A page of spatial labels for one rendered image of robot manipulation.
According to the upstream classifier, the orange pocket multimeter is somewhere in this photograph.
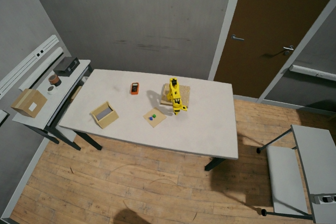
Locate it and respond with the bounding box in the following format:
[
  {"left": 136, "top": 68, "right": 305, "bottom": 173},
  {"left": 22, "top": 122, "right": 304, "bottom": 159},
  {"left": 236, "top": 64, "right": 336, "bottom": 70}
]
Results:
[{"left": 131, "top": 83, "right": 139, "bottom": 95}]

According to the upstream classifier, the tan open wooden crate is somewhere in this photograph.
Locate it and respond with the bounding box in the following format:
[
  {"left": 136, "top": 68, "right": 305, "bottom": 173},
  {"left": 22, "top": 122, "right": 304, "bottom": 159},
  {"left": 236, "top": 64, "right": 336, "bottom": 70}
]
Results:
[{"left": 91, "top": 104, "right": 119, "bottom": 129}]

